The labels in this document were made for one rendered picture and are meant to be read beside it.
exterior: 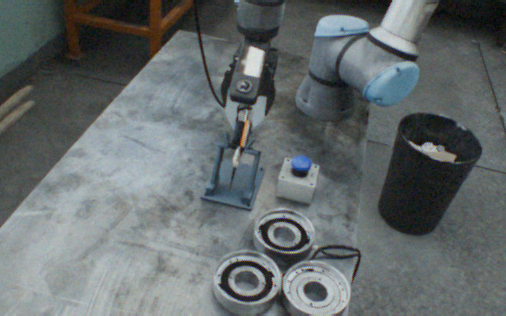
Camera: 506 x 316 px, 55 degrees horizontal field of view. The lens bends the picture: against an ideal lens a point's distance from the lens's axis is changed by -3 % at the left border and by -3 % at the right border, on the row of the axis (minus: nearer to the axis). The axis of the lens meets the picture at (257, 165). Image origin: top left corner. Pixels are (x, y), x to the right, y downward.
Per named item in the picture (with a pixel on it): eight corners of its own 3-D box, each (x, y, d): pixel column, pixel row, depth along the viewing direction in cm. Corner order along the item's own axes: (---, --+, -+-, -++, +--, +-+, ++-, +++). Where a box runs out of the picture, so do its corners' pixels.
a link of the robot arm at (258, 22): (280, 10, 76) (229, 0, 76) (276, 37, 78) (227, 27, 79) (288, -5, 81) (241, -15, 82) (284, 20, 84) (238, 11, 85)
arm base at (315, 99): (300, 84, 133) (306, 50, 126) (355, 96, 131) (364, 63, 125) (290, 113, 121) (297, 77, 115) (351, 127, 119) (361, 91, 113)
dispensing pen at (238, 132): (220, 189, 92) (240, 99, 90) (224, 187, 96) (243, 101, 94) (231, 192, 91) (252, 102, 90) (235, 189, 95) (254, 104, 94)
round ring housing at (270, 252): (244, 258, 84) (246, 242, 81) (261, 217, 92) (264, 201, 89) (304, 276, 82) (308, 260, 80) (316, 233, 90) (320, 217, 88)
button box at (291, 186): (310, 205, 96) (315, 186, 93) (275, 196, 97) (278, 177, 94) (316, 179, 102) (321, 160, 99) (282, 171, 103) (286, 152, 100)
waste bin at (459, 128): (446, 250, 202) (488, 171, 176) (368, 231, 206) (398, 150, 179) (442, 197, 229) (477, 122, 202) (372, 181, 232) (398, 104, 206)
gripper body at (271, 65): (276, 77, 93) (286, 16, 85) (267, 100, 86) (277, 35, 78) (237, 69, 93) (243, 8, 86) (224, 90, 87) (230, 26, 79)
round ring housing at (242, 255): (225, 327, 73) (227, 311, 70) (203, 274, 80) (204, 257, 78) (288, 309, 77) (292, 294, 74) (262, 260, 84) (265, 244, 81)
